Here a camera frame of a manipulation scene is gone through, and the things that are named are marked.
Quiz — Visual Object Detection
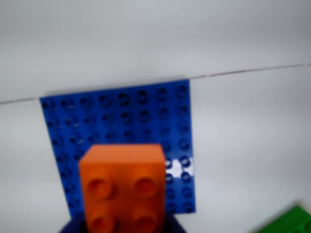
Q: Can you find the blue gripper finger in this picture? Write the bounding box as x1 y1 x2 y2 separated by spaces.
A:
57 213 188 233

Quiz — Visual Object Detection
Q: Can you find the orange 2x4 block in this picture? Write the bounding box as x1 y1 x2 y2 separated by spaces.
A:
78 143 168 233

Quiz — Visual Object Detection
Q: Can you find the green 2x4 block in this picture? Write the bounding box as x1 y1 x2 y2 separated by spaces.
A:
249 204 311 233

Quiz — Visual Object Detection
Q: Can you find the white table cover sheet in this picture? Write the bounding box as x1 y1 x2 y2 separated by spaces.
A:
0 0 311 104
0 63 311 233

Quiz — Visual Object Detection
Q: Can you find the blue 8x8 stud baseplate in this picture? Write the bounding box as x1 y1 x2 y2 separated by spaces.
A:
39 79 197 217

